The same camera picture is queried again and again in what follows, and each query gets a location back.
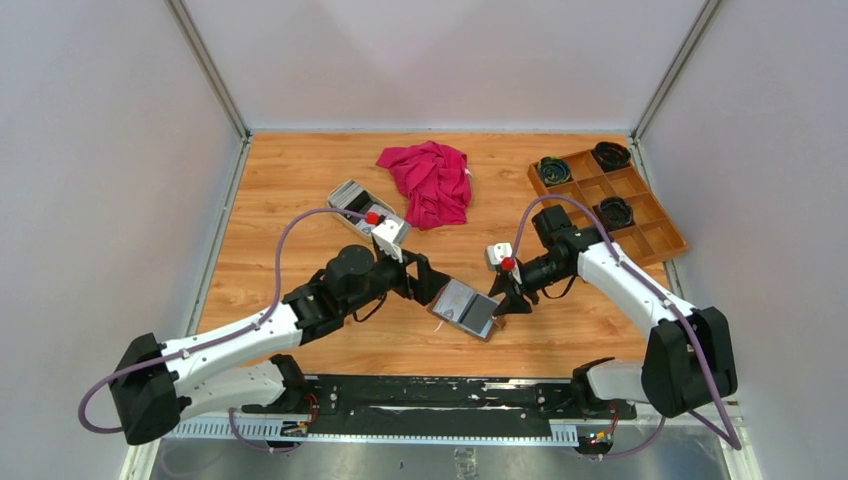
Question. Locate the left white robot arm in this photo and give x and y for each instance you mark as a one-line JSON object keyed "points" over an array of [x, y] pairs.
{"points": [[161, 383]]}

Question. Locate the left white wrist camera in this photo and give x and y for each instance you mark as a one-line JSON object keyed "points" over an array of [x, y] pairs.
{"points": [[388, 233]]}

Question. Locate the brown wooden compartment tray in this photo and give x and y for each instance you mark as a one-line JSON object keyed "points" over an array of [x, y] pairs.
{"points": [[605, 180]]}

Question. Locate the black credit card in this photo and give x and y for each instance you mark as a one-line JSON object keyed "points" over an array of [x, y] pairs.
{"points": [[477, 318]]}

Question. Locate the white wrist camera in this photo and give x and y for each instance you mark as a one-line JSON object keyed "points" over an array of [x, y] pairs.
{"points": [[500, 257], [388, 233]]}

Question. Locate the beige card tray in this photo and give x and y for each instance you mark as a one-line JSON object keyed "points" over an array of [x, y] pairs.
{"points": [[362, 229]]}

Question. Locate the brown leather card holder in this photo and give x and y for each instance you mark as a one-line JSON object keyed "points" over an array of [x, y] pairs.
{"points": [[499, 321]]}

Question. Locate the crumpled pink cloth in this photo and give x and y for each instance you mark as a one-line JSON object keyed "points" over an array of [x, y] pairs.
{"points": [[434, 178]]}

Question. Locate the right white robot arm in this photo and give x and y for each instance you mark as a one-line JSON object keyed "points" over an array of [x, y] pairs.
{"points": [[689, 360]]}

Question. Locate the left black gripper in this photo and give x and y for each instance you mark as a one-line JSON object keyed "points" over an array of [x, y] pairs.
{"points": [[424, 287]]}

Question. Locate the white VIP credit card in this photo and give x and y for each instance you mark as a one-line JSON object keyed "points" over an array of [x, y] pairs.
{"points": [[452, 301]]}

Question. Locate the stack of credit cards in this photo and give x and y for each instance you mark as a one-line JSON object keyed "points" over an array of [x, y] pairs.
{"points": [[351, 196]]}

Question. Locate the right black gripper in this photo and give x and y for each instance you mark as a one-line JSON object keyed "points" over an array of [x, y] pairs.
{"points": [[514, 301]]}

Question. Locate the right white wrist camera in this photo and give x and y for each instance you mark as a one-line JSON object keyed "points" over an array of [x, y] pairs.
{"points": [[500, 257]]}

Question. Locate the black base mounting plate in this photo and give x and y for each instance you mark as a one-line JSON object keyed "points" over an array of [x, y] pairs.
{"points": [[412, 406]]}

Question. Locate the aluminium frame rail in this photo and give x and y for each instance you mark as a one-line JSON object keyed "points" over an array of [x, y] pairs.
{"points": [[219, 424]]}

